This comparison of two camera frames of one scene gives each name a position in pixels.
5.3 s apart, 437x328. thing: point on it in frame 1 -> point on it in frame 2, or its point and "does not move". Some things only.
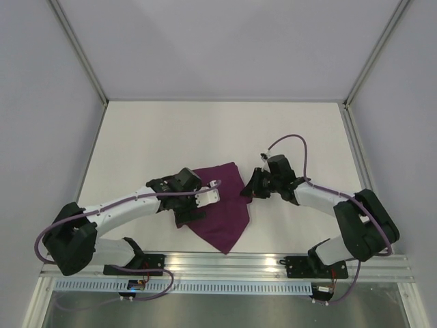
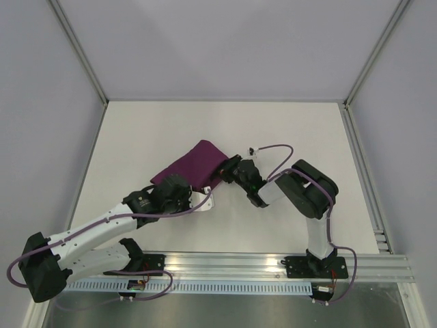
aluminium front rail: (240, 266) does not move
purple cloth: (226, 220) -> (201, 166)
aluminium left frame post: (80, 51) does not move
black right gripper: (261, 183) -> (233, 169)
